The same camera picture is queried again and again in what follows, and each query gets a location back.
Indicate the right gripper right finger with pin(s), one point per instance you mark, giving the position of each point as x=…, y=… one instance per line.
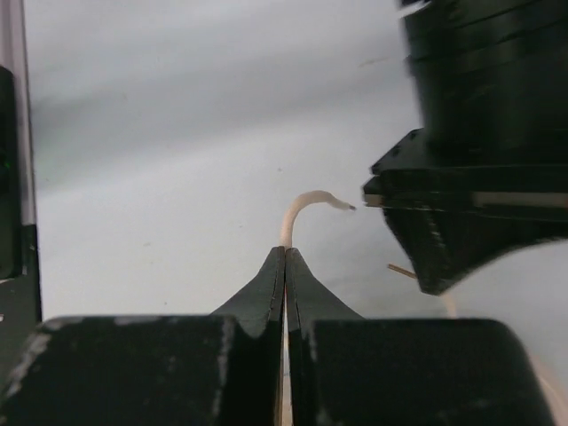
x=348, y=370

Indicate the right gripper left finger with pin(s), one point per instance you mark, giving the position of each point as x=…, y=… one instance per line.
x=223, y=368

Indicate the white shoelace of sneaker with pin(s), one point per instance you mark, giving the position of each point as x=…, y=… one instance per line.
x=553, y=391

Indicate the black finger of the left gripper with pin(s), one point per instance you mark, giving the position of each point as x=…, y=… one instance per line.
x=452, y=223

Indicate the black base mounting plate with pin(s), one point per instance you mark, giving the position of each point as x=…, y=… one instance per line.
x=20, y=289

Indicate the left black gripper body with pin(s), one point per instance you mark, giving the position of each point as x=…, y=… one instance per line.
x=491, y=83

